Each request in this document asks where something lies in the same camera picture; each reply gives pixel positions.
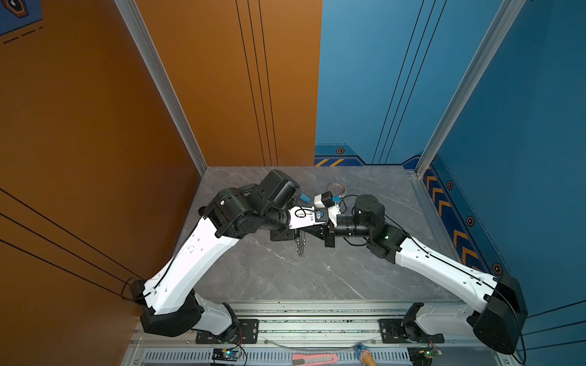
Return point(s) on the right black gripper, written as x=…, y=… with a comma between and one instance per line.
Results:
x=327, y=232

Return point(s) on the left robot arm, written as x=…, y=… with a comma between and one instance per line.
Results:
x=171, y=307

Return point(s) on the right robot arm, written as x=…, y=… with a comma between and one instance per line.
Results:
x=495, y=309

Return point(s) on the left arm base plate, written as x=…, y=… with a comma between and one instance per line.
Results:
x=245, y=333

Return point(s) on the toy ice cream cone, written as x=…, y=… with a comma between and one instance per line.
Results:
x=364, y=355

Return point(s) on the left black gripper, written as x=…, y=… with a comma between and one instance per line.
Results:
x=288, y=235

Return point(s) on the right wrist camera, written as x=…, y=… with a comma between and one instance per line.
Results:
x=327, y=208

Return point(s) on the pink utility knife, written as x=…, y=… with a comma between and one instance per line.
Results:
x=314, y=359

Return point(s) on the right circuit board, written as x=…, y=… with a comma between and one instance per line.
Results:
x=423, y=356

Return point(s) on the left circuit board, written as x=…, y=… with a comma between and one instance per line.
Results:
x=226, y=356

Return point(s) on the circuit board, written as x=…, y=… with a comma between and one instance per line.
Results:
x=423, y=356
x=226, y=356

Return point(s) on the blue toy microphone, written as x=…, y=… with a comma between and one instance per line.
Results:
x=305, y=198

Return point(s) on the masking tape roll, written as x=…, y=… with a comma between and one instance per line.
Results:
x=337, y=188

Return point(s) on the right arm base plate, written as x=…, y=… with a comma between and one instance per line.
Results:
x=398, y=331

